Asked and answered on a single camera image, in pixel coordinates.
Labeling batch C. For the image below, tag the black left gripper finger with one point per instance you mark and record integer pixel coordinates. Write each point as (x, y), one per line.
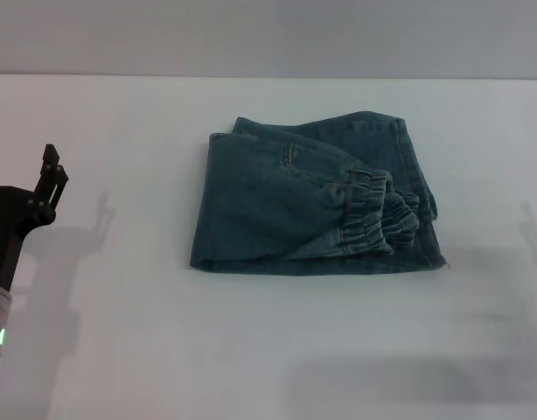
(52, 179)

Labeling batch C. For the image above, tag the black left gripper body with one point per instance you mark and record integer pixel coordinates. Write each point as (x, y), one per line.
(8, 232)

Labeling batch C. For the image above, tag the blue denim shorts with print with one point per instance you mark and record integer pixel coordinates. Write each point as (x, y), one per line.
(312, 205)

